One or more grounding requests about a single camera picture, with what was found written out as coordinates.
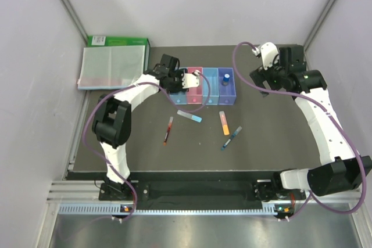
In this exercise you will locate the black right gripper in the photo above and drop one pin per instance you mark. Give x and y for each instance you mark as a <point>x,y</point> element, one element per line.
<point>261,75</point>

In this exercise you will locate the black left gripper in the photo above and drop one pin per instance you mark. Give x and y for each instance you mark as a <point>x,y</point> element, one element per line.
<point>179,72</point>

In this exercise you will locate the pink drawer bin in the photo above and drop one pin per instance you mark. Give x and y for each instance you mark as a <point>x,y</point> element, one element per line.
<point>194,95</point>

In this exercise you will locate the sky blue drawer bin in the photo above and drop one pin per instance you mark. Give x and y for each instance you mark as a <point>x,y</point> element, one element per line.
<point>210,86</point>

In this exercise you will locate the grey teal highlighter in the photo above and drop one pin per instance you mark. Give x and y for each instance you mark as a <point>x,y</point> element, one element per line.
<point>189,116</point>

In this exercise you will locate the translucent mesh zipper pouch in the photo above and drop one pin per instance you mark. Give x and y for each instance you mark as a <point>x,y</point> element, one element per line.
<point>112,67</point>

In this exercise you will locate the blue capped ink bottle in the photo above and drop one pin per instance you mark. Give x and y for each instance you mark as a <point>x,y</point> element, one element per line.
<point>225,80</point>

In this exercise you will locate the purple drawer bin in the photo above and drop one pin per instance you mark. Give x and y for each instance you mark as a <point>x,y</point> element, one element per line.
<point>227,94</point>

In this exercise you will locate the blue gel pen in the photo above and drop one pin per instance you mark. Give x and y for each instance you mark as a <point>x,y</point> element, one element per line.
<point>236,132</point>

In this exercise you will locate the red gel pen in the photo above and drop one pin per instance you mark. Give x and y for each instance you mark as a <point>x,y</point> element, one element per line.
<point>168,130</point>

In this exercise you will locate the pink orange highlighter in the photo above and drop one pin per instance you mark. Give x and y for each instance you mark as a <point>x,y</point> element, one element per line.
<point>224,123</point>

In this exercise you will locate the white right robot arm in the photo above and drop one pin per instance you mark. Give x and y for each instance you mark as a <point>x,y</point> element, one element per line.
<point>339,170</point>

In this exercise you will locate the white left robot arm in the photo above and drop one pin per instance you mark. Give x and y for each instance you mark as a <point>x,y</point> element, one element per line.
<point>112,121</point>

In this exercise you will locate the green file box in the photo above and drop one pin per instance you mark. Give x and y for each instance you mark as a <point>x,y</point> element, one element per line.
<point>100,40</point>

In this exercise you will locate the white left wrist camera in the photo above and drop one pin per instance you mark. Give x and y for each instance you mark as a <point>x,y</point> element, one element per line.
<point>191,80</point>

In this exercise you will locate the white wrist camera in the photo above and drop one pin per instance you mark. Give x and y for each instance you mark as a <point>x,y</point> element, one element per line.
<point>269,54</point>
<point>191,80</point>

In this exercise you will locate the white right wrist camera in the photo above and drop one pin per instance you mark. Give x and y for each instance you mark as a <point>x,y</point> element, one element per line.
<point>269,54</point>

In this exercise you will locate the aluminium frame rail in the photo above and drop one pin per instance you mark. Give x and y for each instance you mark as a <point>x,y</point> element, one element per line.
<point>80,196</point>

